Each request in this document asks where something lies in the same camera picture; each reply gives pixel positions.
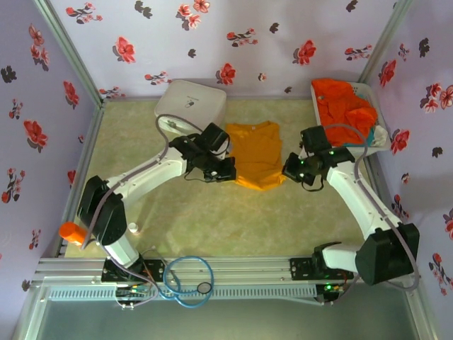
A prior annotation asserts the yellow-orange t-shirt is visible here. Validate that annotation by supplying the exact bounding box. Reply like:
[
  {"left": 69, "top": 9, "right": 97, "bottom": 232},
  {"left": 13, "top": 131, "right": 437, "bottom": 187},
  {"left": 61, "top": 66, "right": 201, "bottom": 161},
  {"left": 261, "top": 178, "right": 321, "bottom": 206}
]
[{"left": 225, "top": 120, "right": 287, "bottom": 192}]

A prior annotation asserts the bright orange t-shirt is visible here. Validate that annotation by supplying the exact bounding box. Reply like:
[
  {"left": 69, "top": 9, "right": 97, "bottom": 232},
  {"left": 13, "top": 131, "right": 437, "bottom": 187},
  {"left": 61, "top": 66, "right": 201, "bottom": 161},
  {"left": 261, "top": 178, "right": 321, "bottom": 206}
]
[{"left": 311, "top": 78, "right": 379, "bottom": 148}]

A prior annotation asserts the white plastic box with lid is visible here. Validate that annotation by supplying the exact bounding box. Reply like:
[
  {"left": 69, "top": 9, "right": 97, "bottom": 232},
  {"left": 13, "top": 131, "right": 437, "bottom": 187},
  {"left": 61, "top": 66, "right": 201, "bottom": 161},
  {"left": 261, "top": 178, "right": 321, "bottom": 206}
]
[{"left": 154, "top": 79, "right": 228, "bottom": 137}]

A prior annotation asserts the teal garment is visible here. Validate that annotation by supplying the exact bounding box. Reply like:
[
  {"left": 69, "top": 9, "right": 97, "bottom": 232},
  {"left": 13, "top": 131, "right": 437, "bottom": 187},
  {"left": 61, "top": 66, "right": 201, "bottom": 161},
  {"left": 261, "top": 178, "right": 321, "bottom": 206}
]
[{"left": 345, "top": 89, "right": 377, "bottom": 148}]

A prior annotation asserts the white garment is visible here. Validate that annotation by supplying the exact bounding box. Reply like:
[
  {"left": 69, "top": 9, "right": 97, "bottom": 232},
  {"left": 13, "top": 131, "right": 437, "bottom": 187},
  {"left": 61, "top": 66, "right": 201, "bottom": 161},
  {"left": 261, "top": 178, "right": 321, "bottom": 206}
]
[{"left": 371, "top": 123, "right": 391, "bottom": 147}]

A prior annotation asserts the white plastic laundry basket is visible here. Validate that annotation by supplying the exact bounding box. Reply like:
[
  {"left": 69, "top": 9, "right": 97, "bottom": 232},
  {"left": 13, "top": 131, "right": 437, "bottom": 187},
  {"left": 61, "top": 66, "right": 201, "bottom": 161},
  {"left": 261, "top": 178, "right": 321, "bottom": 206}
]
[{"left": 310, "top": 80, "right": 393, "bottom": 157}]

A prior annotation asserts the orange bottle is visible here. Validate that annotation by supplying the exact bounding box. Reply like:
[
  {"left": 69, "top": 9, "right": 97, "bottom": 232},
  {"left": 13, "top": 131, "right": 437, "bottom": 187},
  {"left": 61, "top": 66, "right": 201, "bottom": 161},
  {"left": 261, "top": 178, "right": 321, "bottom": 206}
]
[{"left": 58, "top": 222, "right": 92, "bottom": 248}]

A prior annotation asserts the grey metal panel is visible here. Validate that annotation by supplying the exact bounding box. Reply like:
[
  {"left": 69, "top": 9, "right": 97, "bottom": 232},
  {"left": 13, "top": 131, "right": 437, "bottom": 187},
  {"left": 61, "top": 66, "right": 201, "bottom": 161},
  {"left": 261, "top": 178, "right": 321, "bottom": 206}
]
[{"left": 33, "top": 300, "right": 428, "bottom": 340}]

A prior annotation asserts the thin black camera cable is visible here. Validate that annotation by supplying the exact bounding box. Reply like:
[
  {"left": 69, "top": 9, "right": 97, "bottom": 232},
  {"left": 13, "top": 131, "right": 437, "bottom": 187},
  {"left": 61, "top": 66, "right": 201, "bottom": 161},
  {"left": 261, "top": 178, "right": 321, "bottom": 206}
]
[
  {"left": 299, "top": 179, "right": 325, "bottom": 193},
  {"left": 184, "top": 171, "right": 214, "bottom": 184}
]

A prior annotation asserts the grey left arm cable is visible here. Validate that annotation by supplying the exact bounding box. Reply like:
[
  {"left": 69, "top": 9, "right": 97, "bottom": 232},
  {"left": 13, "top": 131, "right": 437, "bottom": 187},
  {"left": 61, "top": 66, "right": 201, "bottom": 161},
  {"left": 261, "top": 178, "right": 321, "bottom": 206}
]
[{"left": 80, "top": 113, "right": 210, "bottom": 251}]

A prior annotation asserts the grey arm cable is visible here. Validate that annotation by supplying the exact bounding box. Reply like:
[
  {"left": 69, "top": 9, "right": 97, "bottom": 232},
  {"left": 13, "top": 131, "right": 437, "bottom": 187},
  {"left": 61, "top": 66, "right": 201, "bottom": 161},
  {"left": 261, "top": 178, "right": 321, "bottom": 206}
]
[
  {"left": 80, "top": 113, "right": 210, "bottom": 251},
  {"left": 323, "top": 123, "right": 421, "bottom": 307}
]

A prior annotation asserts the grey right arm cable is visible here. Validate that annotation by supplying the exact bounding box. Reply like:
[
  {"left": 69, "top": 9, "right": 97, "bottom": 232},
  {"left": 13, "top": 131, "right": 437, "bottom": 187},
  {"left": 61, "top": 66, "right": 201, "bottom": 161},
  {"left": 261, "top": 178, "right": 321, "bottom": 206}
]
[{"left": 323, "top": 123, "right": 421, "bottom": 307}]

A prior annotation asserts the aluminium frame post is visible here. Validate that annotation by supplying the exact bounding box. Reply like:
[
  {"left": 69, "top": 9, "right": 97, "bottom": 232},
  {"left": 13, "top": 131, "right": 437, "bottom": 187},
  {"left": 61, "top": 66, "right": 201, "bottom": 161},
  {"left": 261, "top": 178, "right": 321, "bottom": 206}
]
[
  {"left": 33, "top": 0, "right": 107, "bottom": 106},
  {"left": 357, "top": 0, "right": 415, "bottom": 88}
]

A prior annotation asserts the aluminium frame side rail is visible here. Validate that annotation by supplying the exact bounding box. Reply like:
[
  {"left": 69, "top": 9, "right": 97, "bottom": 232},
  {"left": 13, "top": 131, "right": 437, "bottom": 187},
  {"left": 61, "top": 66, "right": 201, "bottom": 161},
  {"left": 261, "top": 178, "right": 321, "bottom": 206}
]
[{"left": 52, "top": 101, "right": 107, "bottom": 259}]

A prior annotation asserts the blue coiled cable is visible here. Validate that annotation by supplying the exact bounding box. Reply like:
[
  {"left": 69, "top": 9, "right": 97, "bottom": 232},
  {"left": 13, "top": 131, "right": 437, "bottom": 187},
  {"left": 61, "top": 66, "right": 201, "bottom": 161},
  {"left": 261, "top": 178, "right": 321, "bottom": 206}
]
[{"left": 141, "top": 246, "right": 216, "bottom": 308}]

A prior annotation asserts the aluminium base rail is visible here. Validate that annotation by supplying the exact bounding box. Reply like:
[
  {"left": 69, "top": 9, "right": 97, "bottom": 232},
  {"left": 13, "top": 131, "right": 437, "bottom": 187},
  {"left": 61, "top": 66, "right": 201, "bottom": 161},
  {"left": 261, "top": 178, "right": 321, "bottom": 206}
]
[{"left": 35, "top": 257, "right": 355, "bottom": 285}]

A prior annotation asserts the circuit board with wires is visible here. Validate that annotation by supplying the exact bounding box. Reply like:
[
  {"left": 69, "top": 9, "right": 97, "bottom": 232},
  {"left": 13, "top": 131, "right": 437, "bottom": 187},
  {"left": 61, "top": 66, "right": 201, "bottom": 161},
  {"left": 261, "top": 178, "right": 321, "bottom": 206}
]
[
  {"left": 316, "top": 280, "right": 350, "bottom": 306},
  {"left": 113, "top": 283, "right": 159, "bottom": 312}
]

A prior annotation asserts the white slotted cable duct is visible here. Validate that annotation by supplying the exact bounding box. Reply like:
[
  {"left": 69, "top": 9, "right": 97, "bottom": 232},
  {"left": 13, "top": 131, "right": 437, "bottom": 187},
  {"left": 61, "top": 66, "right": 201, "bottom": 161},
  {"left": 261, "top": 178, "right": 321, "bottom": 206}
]
[{"left": 47, "top": 285, "right": 318, "bottom": 302}]

